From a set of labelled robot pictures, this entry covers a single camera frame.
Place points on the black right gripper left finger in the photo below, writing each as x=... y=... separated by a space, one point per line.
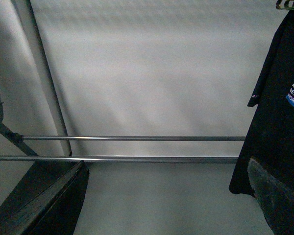
x=47 y=200

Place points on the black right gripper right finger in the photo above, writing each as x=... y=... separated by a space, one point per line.
x=275 y=198

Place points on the black printed t-shirt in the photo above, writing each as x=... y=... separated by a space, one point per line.
x=270 y=137

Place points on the green clothes hanger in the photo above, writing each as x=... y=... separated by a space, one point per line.
x=285 y=5

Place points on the grey vertical pipe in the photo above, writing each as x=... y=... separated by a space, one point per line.
x=28 y=21

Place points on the lower horizontal metal rail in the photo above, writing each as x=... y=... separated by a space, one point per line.
x=124 y=159

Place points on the horizontal metal rail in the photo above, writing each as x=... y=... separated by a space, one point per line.
x=132 y=138
x=124 y=159

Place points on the upper horizontal metal rail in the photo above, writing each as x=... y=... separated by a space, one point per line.
x=132 y=138

